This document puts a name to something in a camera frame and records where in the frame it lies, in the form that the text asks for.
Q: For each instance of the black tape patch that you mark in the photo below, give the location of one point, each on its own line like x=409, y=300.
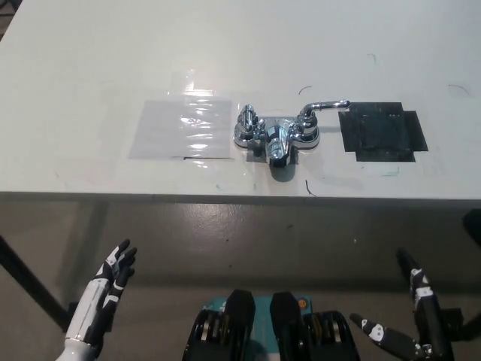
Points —
x=381, y=131

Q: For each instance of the black table leg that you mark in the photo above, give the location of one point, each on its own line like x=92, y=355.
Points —
x=473, y=227

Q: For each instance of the chrome faucet body with spout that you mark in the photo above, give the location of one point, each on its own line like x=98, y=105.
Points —
x=277, y=141

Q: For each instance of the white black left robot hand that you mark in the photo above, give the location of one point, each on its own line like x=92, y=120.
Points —
x=92, y=301

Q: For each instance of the clear taped plastic sheet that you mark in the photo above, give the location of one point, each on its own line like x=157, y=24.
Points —
x=180, y=129

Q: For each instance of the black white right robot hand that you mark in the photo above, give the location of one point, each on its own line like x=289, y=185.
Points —
x=432, y=323

